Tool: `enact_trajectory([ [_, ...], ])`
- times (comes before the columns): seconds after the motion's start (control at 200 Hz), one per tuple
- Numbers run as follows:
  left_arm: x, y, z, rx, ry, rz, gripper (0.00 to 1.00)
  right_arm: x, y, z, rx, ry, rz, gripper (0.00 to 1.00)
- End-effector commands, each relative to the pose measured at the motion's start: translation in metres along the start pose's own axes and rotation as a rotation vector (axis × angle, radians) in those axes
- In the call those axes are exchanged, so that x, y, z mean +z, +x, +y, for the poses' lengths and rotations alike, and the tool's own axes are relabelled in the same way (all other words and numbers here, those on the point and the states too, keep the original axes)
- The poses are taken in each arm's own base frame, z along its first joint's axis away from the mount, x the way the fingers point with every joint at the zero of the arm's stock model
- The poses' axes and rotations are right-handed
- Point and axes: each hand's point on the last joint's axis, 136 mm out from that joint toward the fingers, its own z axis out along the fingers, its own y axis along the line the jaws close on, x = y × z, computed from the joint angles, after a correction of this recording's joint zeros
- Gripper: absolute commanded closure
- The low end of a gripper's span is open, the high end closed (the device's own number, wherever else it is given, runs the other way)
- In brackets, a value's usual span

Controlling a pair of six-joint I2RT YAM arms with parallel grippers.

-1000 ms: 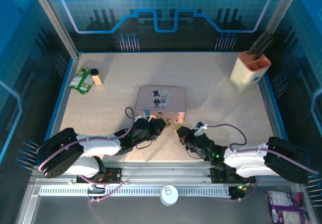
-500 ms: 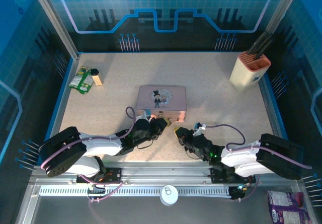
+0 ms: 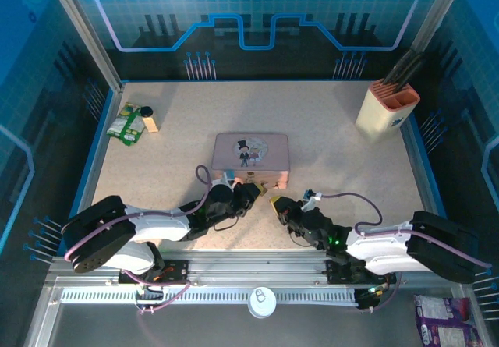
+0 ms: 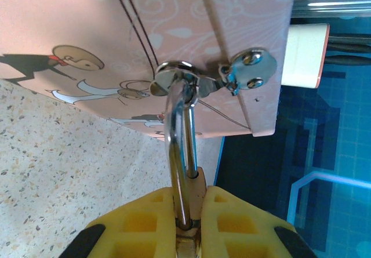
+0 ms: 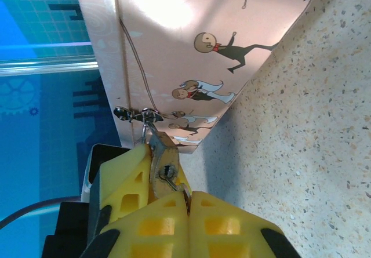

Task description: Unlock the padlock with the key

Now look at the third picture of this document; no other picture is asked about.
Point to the pink tin box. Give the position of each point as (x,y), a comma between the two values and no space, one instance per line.
(273,156)

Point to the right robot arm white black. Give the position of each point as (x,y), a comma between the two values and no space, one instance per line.
(382,245)

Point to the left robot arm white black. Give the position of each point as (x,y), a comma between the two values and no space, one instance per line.
(156,226)

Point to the white round lid lock icon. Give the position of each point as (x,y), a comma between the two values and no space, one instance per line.
(262,302)

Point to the small wooden block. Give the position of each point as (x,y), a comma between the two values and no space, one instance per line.
(151,124)

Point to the black round cap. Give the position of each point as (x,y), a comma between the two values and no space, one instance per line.
(146,111)

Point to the green snack packet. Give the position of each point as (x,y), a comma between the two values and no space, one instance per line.
(126,126)

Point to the cream knife block pink top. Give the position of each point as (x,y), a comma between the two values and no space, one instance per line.
(378,117)

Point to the purple snack packet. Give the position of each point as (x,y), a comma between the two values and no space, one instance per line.
(444,319)

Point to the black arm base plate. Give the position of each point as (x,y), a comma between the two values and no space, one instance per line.
(343,275)
(175,271)

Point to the aluminium frame rail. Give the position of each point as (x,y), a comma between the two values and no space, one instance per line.
(253,265)

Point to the aluminium frame post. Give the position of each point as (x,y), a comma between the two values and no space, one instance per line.
(85,35)
(436,11)

